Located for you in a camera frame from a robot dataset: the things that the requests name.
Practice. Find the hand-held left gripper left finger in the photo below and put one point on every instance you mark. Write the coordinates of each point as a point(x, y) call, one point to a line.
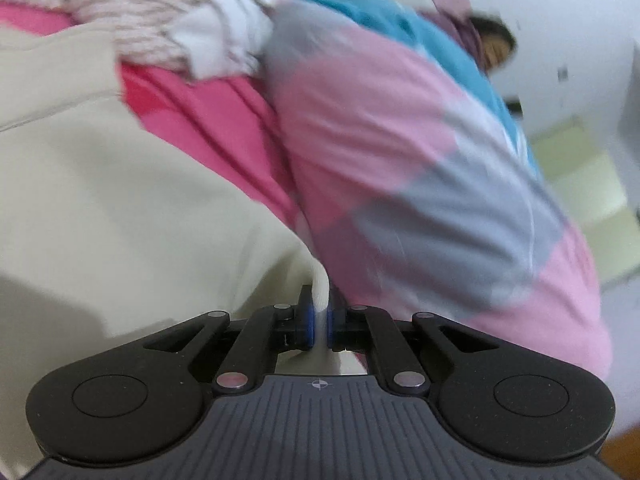
point(310, 322)

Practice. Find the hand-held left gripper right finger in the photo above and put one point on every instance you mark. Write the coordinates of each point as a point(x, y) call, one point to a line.
point(331, 327)

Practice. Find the beige jacket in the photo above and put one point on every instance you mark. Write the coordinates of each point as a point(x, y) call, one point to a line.
point(125, 200)

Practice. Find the pink grey floral quilt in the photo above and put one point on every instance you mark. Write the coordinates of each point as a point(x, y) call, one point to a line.
point(400, 160)

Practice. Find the pink floral bed blanket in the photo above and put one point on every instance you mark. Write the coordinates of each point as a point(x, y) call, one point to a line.
point(215, 130)

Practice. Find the pale yellow cabinet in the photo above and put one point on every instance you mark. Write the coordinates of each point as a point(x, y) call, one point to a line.
point(590, 200)

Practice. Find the white garment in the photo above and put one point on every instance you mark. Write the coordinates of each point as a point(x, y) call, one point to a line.
point(225, 30)

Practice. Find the blue quilt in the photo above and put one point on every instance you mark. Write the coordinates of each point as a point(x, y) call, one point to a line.
point(415, 25)

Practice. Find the purple quilted jacket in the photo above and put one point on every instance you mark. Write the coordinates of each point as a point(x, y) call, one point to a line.
point(492, 42)

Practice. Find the pink checkered garment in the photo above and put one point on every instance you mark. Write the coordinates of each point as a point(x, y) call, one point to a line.
point(125, 15)

